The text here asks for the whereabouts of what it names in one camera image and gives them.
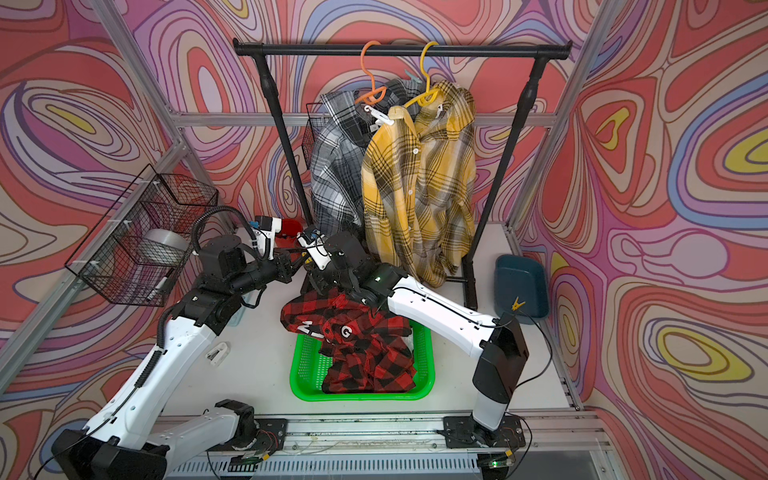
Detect small wire basket on rack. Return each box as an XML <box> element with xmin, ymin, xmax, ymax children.
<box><xmin>302</xmin><ymin>102</ymin><xmax>328</xmax><ymax>169</ymax></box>

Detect orange hanger middle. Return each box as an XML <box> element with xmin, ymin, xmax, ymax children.
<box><xmin>355</xmin><ymin>40</ymin><xmax>387</xmax><ymax>106</ymax></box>

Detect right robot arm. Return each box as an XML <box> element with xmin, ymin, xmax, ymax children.
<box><xmin>298</xmin><ymin>230</ymin><xmax>529</xmax><ymax>448</ymax></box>

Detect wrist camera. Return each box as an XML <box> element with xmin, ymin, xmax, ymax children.
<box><xmin>249</xmin><ymin>216</ymin><xmax>282</xmax><ymax>260</ymax></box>
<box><xmin>297</xmin><ymin>226</ymin><xmax>331</xmax><ymax>270</ymax></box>

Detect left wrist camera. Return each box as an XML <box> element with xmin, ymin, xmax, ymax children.
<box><xmin>249</xmin><ymin>216</ymin><xmax>282</xmax><ymax>260</ymax></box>

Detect white marker in wire basket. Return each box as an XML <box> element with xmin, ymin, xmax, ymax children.
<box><xmin>147</xmin><ymin>272</ymin><xmax>171</xmax><ymax>301</ymax></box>

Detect dark teal tray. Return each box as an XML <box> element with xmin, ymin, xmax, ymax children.
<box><xmin>493</xmin><ymin>254</ymin><xmax>550</xmax><ymax>323</ymax></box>

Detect red black plaid shirt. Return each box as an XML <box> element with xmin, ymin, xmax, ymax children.
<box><xmin>280</xmin><ymin>290</ymin><xmax>416</xmax><ymax>394</ymax></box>

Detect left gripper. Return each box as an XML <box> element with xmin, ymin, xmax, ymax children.
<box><xmin>226</xmin><ymin>247</ymin><xmax>308</xmax><ymax>301</ymax></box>

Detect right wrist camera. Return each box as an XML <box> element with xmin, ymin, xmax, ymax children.
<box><xmin>297</xmin><ymin>226</ymin><xmax>331</xmax><ymax>270</ymax></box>

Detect black clothes rack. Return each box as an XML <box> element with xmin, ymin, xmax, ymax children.
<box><xmin>232</xmin><ymin>39</ymin><xmax>573</xmax><ymax>309</ymax></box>

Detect yellow clothespin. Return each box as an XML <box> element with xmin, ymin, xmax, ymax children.
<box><xmin>510</xmin><ymin>298</ymin><xmax>526</xmax><ymax>315</ymax></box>

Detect white clip on table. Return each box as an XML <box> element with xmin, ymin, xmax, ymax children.
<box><xmin>205</xmin><ymin>342</ymin><xmax>231</xmax><ymax>367</ymax></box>

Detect grey tape roll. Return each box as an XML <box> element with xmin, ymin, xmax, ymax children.
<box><xmin>138</xmin><ymin>229</ymin><xmax>189</xmax><ymax>267</ymax></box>

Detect green plastic basket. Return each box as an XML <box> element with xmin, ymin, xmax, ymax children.
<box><xmin>290</xmin><ymin>318</ymin><xmax>435</xmax><ymax>402</ymax></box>

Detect red pen cup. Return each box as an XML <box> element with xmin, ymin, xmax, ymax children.
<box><xmin>276</xmin><ymin>218</ymin><xmax>303</xmax><ymax>248</ymax></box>

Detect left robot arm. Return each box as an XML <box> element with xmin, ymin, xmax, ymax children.
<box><xmin>51</xmin><ymin>235</ymin><xmax>305</xmax><ymax>479</ymax></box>

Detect yellow plaid shirt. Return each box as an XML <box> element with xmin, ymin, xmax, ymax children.
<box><xmin>361</xmin><ymin>81</ymin><xmax>476</xmax><ymax>288</ymax></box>

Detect black wire basket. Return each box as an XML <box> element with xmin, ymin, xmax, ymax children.
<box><xmin>65</xmin><ymin>165</ymin><xmax>219</xmax><ymax>306</ymax></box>

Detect yellow hanger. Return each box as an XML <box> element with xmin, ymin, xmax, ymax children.
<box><xmin>403</xmin><ymin>41</ymin><xmax>439</xmax><ymax>109</ymax></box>

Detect grey plaid shirt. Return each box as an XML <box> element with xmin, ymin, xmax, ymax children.
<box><xmin>308</xmin><ymin>80</ymin><xmax>424</xmax><ymax>238</ymax></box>

